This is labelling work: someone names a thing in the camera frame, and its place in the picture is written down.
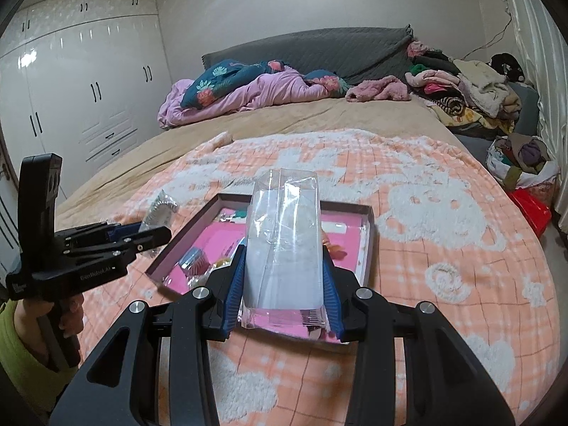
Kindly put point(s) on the person's left forearm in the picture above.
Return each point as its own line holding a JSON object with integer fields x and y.
{"x": 22, "y": 364}

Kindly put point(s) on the small blue comb box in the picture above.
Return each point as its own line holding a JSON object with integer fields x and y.
{"x": 195, "y": 261}

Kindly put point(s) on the pile of clothes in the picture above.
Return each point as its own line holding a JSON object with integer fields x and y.
{"x": 470, "y": 88}

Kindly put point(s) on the person's left hand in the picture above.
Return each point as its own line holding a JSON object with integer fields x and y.
{"x": 71, "y": 319}

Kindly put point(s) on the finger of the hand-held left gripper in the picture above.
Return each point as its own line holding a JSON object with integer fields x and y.
{"x": 146, "y": 239}
{"x": 117, "y": 231}

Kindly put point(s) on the white curtain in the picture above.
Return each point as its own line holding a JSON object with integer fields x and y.
{"x": 541, "y": 75}

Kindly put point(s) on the white wardrobe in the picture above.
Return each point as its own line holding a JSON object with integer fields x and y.
{"x": 88, "y": 75}

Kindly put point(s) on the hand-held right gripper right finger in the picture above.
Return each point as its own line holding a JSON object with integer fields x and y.
{"x": 330, "y": 293}

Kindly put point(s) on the tan bed sheet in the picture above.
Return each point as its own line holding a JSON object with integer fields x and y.
{"x": 310, "y": 117}

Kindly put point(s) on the white bag of clothes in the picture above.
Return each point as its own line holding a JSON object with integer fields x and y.
{"x": 523, "y": 159}

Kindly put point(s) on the pink quilt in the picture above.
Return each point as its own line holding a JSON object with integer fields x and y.
{"x": 275, "y": 91}

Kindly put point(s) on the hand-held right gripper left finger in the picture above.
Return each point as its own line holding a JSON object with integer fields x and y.
{"x": 235, "y": 284}

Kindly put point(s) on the teal floral pillow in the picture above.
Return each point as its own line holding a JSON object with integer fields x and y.
{"x": 222, "y": 77}

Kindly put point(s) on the red bag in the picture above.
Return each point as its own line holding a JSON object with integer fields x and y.
{"x": 530, "y": 211}

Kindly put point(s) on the clear plastic box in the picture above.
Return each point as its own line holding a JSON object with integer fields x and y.
{"x": 284, "y": 253}

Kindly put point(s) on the pink fluffy garment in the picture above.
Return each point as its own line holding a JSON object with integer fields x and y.
{"x": 381, "y": 88}

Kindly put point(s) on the shallow cardboard box tray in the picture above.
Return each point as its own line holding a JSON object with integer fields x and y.
{"x": 350, "y": 211}

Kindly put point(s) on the grey quilted headboard cover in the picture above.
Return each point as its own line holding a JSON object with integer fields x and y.
{"x": 333, "y": 51}

